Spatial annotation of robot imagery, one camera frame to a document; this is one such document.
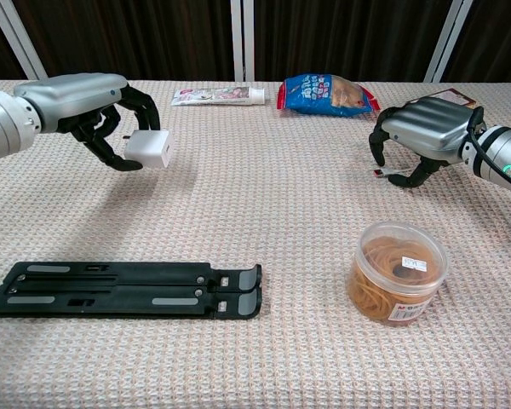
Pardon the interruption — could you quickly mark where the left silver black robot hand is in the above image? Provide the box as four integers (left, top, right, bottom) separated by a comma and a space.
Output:
14, 72, 162, 172

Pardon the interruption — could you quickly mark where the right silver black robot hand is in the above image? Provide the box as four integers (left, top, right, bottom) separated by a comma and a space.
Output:
368, 96, 487, 188

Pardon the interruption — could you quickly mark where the white usb cable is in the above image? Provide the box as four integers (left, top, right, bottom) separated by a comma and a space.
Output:
373, 167, 415, 178

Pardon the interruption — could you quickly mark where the white cube charger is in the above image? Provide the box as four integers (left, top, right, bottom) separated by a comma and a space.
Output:
121, 130, 172, 170

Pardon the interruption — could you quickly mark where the brown biscuit packet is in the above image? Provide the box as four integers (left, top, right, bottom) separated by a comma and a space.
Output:
433, 88, 479, 108

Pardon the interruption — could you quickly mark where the dark pleated curtain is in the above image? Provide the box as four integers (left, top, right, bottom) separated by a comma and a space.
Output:
0, 0, 511, 84

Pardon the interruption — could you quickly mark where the blue snack bag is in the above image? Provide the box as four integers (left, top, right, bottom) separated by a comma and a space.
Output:
276, 73, 382, 119

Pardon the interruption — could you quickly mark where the white toothpaste tube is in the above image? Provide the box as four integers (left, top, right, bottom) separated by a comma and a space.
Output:
171, 86, 267, 107

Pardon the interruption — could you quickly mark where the clear tub of rubber bands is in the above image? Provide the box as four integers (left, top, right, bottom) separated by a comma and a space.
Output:
344, 220, 451, 329

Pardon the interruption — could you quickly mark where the black folding laptop stand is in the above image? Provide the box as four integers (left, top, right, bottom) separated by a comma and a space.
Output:
0, 261, 264, 320

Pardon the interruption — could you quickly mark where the beige waffle tablecloth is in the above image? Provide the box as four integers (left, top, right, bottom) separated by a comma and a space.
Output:
0, 79, 511, 409

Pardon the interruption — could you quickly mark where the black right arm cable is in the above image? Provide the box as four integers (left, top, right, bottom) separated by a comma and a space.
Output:
468, 108, 511, 196

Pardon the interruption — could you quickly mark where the white slanted frame post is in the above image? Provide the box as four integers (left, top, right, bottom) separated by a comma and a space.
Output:
423, 0, 474, 84
0, 0, 49, 81

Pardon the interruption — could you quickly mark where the white double frame post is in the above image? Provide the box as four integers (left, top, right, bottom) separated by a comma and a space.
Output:
229, 0, 256, 83

